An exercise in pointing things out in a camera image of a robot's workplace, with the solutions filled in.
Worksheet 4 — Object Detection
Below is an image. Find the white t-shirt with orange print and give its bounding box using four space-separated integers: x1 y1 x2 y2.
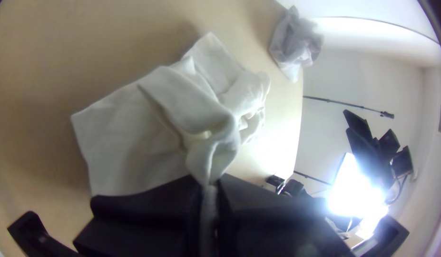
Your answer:
70 31 272 257

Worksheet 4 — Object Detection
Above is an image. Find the grey t-shirt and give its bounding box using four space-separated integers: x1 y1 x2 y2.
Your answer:
268 5 325 83

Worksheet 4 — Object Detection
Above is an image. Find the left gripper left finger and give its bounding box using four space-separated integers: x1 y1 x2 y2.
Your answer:
73 175 207 257

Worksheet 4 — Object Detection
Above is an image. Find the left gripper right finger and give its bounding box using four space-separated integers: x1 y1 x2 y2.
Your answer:
216 173 353 257

